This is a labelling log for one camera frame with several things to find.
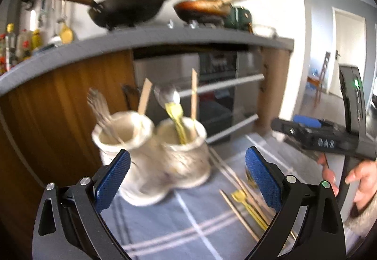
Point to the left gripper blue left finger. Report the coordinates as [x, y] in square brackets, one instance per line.
[110, 179]

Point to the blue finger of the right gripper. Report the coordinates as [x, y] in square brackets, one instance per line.
[294, 130]
[307, 121]

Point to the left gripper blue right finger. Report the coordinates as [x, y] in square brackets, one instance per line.
[260, 171]

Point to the yellow plastic fork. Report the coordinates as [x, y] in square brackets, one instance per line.
[240, 197]

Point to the yellow plastic spoon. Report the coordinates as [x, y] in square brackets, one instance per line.
[175, 112]

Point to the person's right hand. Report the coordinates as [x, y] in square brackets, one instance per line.
[364, 173]

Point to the wooden chair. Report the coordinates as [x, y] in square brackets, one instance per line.
[317, 81]

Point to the white ceramic double utensil holder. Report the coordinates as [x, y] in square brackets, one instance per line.
[159, 162]

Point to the blue plaid cloth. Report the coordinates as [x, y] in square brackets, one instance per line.
[197, 223]

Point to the wooden cabinet door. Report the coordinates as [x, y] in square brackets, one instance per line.
[47, 122]

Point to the stainless steel oven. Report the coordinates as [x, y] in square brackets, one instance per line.
[227, 90]

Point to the white door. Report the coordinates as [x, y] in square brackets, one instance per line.
[350, 45]

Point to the glass bowl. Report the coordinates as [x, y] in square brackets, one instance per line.
[264, 31]

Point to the silver spoon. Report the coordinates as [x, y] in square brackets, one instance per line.
[166, 94]

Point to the green kettle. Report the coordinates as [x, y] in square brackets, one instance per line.
[239, 19]

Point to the grey speckled countertop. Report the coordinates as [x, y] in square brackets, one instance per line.
[131, 38]

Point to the brown frying pan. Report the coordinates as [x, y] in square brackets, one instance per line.
[190, 10]

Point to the yellow mustard bottle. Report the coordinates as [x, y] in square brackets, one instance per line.
[36, 39]

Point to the clear oil bottle yellow cap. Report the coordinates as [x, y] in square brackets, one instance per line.
[11, 58]

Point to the black wok with wooden handle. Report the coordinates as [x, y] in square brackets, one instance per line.
[111, 14]

